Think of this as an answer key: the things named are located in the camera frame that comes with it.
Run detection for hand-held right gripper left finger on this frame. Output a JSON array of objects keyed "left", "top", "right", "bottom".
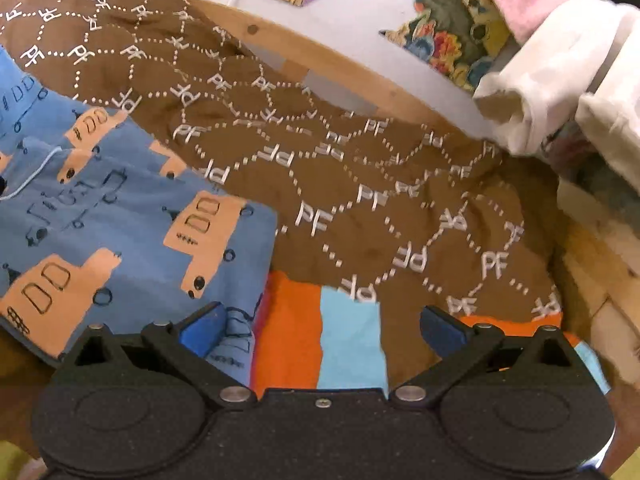
[{"left": 61, "top": 301, "right": 259, "bottom": 409}]

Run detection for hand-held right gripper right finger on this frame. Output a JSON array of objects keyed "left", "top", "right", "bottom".
[{"left": 387, "top": 304, "right": 582, "bottom": 409}]

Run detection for blue pants with orange print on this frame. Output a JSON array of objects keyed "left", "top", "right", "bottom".
[{"left": 0, "top": 46, "right": 279, "bottom": 397}]

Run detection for multicoloured striped bedsheet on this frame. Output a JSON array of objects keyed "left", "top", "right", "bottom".
[{"left": 249, "top": 269, "right": 612, "bottom": 397}]

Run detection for brown patterned blanket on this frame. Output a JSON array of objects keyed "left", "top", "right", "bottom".
[{"left": 0, "top": 0, "right": 567, "bottom": 327}]

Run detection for cream hanging garment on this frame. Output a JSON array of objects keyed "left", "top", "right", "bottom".
[{"left": 472, "top": 2, "right": 640, "bottom": 182}]

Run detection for colourful painted wall poster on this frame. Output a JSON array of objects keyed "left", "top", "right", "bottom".
[{"left": 246, "top": 0, "right": 507, "bottom": 94}]

